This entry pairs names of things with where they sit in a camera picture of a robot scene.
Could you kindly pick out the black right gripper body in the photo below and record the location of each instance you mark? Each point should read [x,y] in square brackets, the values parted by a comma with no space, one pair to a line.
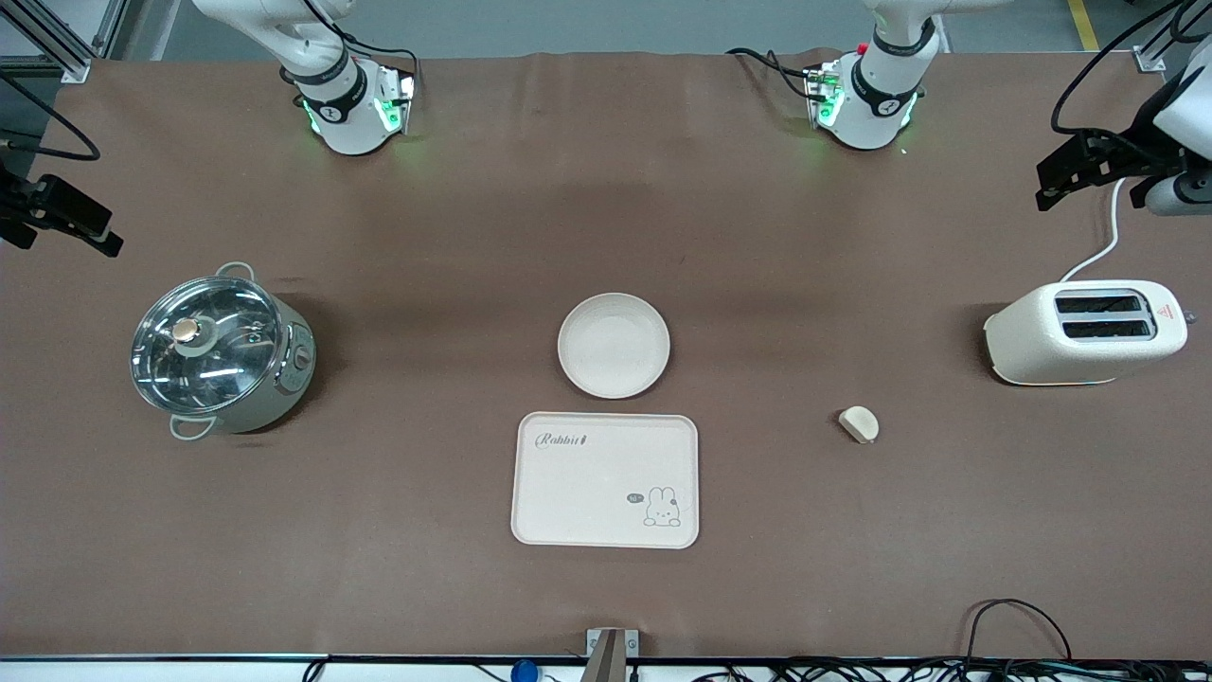
[19,201]

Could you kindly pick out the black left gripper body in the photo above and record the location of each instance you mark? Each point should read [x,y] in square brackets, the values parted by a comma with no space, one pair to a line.
[1120,156]

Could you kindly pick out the pale steamed bun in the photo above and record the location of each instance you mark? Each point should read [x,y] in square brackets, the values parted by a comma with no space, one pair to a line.
[859,423]

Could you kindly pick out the cream round plate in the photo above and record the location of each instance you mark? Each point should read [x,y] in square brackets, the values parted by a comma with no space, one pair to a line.
[614,346]

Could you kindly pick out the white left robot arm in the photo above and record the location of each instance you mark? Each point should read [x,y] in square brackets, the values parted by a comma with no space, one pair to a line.
[871,95]

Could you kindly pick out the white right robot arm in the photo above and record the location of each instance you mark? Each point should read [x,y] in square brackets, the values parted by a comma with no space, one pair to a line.
[346,114]

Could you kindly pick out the cream rabbit print tray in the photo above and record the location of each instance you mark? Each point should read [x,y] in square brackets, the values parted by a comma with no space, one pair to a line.
[606,483]

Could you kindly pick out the glass pot lid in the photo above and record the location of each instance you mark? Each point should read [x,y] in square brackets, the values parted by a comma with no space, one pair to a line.
[213,350]

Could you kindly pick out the cream two-slot toaster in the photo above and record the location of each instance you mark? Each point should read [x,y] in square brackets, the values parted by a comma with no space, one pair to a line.
[1070,355]

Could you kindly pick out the steel electric cooking pot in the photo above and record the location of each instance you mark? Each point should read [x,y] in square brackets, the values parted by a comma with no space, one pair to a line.
[284,388]

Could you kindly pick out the brown table mat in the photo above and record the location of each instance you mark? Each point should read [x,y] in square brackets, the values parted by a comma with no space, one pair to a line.
[757,237]

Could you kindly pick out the blue round knob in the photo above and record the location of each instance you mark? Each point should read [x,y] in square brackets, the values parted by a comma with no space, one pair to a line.
[524,673]

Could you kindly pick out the aluminium frame profile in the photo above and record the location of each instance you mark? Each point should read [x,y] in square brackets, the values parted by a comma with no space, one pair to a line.
[1148,59]
[57,52]

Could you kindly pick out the green-lit metal base bracket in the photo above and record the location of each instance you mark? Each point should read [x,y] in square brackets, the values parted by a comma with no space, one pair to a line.
[393,104]
[824,95]

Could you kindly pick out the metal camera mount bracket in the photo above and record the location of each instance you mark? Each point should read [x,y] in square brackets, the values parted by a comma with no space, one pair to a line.
[611,654]

